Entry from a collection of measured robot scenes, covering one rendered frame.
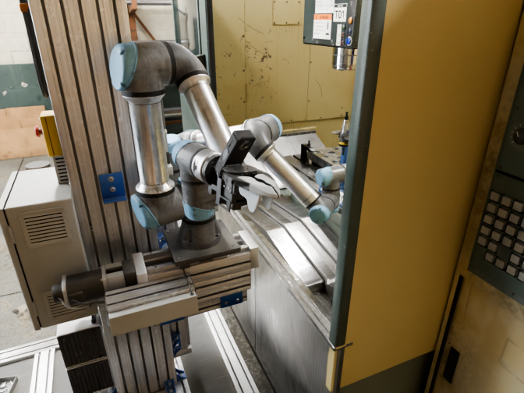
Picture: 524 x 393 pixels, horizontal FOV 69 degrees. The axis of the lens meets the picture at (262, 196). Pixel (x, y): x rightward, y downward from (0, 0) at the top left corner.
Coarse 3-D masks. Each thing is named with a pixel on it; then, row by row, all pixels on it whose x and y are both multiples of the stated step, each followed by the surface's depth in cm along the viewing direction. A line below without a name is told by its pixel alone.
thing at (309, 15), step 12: (312, 0) 184; (336, 0) 167; (348, 0) 160; (360, 0) 155; (312, 12) 186; (348, 12) 161; (360, 12) 157; (312, 24) 188; (336, 24) 170; (312, 36) 189; (336, 36) 171
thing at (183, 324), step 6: (174, 222) 150; (180, 222) 164; (162, 228) 147; (168, 228) 148; (186, 318) 171; (174, 324) 168; (180, 324) 169; (186, 324) 172; (174, 330) 169; (180, 330) 170; (186, 330) 174; (180, 336) 172; (186, 336) 175; (186, 342) 175; (186, 348) 176
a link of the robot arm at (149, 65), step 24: (120, 48) 96; (144, 48) 98; (168, 48) 102; (120, 72) 96; (144, 72) 98; (168, 72) 102; (144, 96) 100; (144, 120) 104; (144, 144) 107; (144, 168) 110; (144, 192) 112; (168, 192) 114; (144, 216) 112; (168, 216) 117
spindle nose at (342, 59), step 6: (336, 48) 194; (342, 48) 191; (336, 54) 194; (342, 54) 192; (348, 54) 191; (354, 54) 191; (336, 60) 195; (342, 60) 193; (348, 60) 192; (354, 60) 192; (336, 66) 197; (342, 66) 194; (348, 66) 194; (354, 66) 194
